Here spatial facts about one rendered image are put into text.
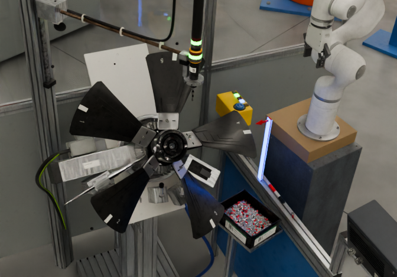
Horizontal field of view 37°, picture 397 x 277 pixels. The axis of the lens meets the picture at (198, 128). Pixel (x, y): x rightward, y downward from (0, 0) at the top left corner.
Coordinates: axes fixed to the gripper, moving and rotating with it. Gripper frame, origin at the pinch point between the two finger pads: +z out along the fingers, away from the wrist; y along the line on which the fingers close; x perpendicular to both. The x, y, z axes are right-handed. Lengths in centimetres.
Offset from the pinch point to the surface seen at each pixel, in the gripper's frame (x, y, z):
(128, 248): 65, 31, 114
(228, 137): 35.8, -3.2, 25.6
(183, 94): 51, 8, 9
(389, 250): 19, -75, 20
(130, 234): 64, 31, 104
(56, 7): 86, 46, -14
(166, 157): 63, -7, 23
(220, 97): 19, 35, 36
